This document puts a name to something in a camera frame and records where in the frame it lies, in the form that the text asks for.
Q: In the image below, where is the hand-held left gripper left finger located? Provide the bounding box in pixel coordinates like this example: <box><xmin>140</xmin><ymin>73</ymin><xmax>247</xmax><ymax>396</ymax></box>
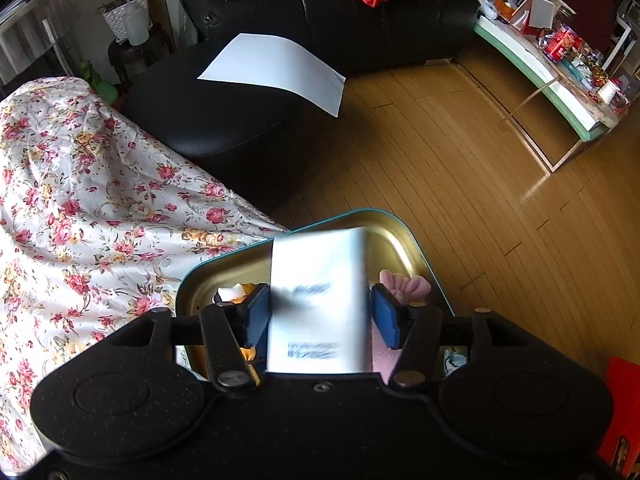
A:
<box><xmin>107</xmin><ymin>284</ymin><xmax>273</xmax><ymax>391</ymax></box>

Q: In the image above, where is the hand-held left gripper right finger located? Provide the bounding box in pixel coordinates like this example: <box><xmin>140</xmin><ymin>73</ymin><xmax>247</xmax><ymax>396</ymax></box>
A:
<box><xmin>370</xmin><ymin>284</ymin><xmax>533</xmax><ymax>391</ymax></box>

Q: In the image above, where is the white orange plush toy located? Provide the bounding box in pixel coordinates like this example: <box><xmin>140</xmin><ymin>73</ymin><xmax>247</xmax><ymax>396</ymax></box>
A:
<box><xmin>212</xmin><ymin>282</ymin><xmax>266</xmax><ymax>366</ymax></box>

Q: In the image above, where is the pink velvet drawstring pouch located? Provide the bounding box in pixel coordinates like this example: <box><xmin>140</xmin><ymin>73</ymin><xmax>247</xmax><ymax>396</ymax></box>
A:
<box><xmin>370</xmin><ymin>269</ymin><xmax>432</xmax><ymax>381</ymax></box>

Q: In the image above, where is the gold metal tray teal rim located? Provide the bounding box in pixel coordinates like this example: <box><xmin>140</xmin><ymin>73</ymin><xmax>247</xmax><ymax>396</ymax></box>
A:
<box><xmin>176</xmin><ymin>208</ymin><xmax>456</xmax><ymax>386</ymax></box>

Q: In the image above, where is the white tissue packet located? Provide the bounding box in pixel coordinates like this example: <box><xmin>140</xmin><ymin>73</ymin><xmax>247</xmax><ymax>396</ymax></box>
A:
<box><xmin>266</xmin><ymin>227</ymin><xmax>373</xmax><ymax>376</ymax></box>
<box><xmin>442</xmin><ymin>347</ymin><xmax>468</xmax><ymax>373</ymax></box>

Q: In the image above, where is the floral printed blanket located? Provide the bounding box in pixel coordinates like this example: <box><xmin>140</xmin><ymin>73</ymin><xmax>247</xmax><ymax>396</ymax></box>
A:
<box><xmin>0</xmin><ymin>76</ymin><xmax>291</xmax><ymax>476</ymax></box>

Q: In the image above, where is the white paper sheet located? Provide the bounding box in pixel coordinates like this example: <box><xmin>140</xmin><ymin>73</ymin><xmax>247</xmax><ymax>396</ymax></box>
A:
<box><xmin>196</xmin><ymin>33</ymin><xmax>347</xmax><ymax>119</ymax></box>

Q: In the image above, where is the red plastic object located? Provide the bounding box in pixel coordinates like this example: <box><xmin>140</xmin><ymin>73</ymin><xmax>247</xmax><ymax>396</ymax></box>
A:
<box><xmin>597</xmin><ymin>356</ymin><xmax>640</xmax><ymax>478</ymax></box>

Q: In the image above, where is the white green coffee table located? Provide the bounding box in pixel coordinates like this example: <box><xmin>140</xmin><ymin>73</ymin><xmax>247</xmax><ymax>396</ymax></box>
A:
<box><xmin>472</xmin><ymin>0</ymin><xmax>633</xmax><ymax>173</ymax></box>

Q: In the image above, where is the dark wooden plant stand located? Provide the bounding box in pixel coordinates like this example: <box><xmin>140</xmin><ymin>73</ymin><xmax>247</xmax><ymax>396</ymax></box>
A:
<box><xmin>107</xmin><ymin>30</ymin><xmax>173</xmax><ymax>86</ymax></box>

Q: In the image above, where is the black leather sofa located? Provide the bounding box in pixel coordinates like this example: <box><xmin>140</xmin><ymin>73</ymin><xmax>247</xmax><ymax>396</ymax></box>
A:
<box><xmin>182</xmin><ymin>0</ymin><xmax>571</xmax><ymax>78</ymax></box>

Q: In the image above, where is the white cup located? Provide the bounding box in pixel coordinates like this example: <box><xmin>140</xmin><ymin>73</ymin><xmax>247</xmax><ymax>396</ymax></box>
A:
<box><xmin>597</xmin><ymin>80</ymin><xmax>621</xmax><ymax>106</ymax></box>

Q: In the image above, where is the potted plant white pot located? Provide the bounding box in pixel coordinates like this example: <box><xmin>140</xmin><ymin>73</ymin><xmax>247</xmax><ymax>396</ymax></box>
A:
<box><xmin>87</xmin><ymin>0</ymin><xmax>173</xmax><ymax>46</ymax></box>

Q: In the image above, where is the red tin can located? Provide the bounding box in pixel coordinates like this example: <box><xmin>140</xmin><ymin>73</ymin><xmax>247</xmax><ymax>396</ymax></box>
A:
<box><xmin>544</xmin><ymin>25</ymin><xmax>583</xmax><ymax>63</ymax></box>

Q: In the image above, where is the white open box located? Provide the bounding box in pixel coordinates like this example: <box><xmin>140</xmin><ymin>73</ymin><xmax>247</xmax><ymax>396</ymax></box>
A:
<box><xmin>510</xmin><ymin>0</ymin><xmax>556</xmax><ymax>36</ymax></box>

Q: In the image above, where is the glass side table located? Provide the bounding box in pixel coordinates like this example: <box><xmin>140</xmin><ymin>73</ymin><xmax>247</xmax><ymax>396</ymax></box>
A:
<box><xmin>0</xmin><ymin>0</ymin><xmax>91</xmax><ymax>86</ymax></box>

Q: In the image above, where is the red chair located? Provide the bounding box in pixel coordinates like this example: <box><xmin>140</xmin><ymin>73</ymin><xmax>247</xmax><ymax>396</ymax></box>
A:
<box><xmin>557</xmin><ymin>0</ymin><xmax>618</xmax><ymax>53</ymax></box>

